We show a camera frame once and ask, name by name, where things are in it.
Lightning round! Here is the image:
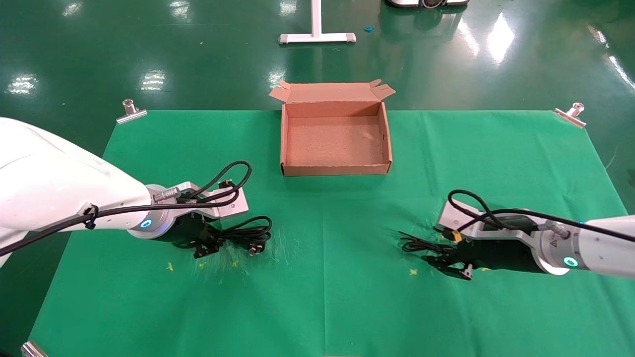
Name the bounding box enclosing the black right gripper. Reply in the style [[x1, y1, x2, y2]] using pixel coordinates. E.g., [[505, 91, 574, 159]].
[[444, 238, 541, 281]]

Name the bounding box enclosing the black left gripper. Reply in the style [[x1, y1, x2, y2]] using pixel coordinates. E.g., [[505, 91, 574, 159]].
[[159, 213, 224, 259]]

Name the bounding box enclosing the black adapter with thin cable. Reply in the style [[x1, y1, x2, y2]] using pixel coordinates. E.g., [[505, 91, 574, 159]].
[[398, 231, 454, 254]]

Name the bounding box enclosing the black power cable with plug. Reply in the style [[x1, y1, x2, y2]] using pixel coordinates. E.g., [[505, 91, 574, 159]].
[[206, 216, 272, 256]]

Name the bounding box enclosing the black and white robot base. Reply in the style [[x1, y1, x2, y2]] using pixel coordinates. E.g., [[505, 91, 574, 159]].
[[386, 0, 469, 9]]

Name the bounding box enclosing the open brown cardboard box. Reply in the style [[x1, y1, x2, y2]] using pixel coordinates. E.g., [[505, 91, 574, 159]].
[[269, 79, 396, 177]]

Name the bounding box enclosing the green table cloth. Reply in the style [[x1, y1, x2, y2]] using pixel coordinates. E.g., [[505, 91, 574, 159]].
[[27, 109, 635, 357]]

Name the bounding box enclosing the white metal stand base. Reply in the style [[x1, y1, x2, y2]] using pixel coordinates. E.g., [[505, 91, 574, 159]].
[[278, 0, 357, 45]]

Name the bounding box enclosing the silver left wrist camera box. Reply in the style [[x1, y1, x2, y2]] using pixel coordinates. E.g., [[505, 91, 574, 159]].
[[176, 182, 250, 220]]

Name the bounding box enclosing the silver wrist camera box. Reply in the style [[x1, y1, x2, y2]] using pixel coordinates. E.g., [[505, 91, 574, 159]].
[[176, 182, 250, 220], [436, 201, 536, 243]]

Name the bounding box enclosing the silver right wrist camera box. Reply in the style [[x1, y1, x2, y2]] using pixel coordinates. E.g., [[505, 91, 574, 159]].
[[436, 201, 536, 243]]

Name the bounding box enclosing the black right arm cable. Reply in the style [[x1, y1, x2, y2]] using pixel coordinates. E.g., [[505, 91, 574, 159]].
[[448, 190, 635, 243]]

